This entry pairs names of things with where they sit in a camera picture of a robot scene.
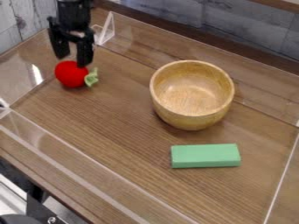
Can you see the light wooden bowl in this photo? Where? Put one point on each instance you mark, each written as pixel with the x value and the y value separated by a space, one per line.
pixel 192 93

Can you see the green rectangular block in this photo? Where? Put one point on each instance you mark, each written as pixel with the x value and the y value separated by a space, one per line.
pixel 204 155

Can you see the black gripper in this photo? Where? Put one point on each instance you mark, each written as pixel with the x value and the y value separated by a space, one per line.
pixel 72 22

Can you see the clear acrylic tray wall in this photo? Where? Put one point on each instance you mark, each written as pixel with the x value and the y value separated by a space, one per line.
pixel 92 145

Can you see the red plush strawberry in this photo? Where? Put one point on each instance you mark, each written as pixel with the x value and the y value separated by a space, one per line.
pixel 73 76

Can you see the black metal stand base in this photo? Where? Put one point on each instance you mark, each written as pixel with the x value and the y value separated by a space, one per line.
pixel 36 214

